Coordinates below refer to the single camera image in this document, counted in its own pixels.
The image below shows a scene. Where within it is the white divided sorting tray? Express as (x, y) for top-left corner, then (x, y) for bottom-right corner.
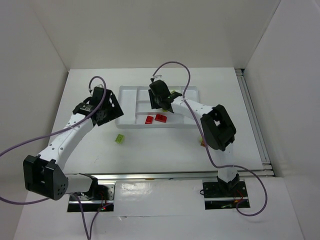
(115, 85), (197, 129)

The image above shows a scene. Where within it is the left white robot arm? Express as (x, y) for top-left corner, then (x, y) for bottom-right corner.
(23, 86), (124, 201)

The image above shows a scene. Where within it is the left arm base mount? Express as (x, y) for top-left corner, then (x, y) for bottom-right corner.
(66, 181), (116, 213)

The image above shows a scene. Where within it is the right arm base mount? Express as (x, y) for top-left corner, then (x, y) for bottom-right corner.
(199, 181), (250, 210)

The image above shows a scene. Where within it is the aluminium front rail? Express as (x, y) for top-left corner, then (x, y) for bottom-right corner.
(89, 171), (218, 181)

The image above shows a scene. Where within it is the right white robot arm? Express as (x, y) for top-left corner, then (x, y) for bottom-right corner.
(148, 78), (240, 193)

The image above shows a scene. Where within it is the red sloped lego brick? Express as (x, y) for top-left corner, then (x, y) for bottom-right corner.
(154, 114), (167, 123)

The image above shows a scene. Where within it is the aluminium rail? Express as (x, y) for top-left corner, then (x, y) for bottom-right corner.
(89, 171), (218, 181)
(234, 68), (275, 177)

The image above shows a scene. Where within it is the aluminium right side rail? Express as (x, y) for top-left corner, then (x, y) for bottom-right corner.
(234, 68), (275, 177)

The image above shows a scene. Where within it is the red curved lego piece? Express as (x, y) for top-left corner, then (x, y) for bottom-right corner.
(145, 115), (154, 125)

